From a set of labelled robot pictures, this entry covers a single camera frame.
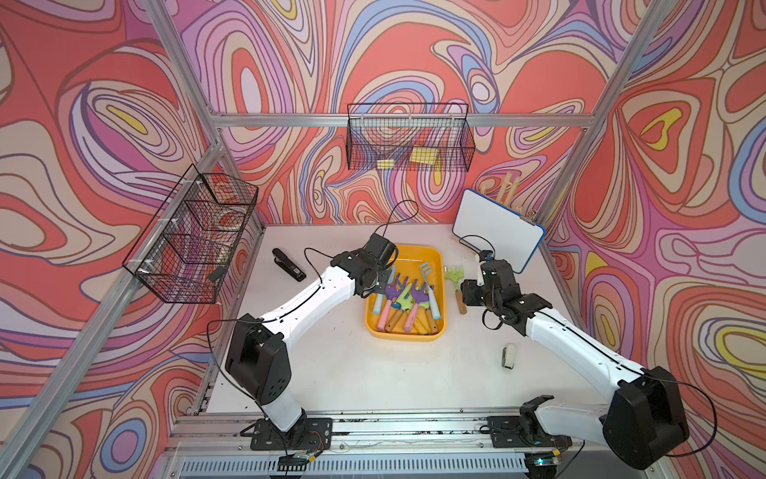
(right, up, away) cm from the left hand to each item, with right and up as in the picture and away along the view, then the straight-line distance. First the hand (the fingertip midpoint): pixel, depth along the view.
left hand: (375, 279), depth 85 cm
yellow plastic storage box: (+16, -16, +6) cm, 23 cm away
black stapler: (-32, +3, +19) cm, 38 cm away
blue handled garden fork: (+1, -7, +12) cm, 14 cm away
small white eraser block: (+38, -22, -1) cm, 44 cm away
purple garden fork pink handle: (+5, -5, +14) cm, 16 cm away
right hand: (+28, -4, +1) cm, 28 cm away
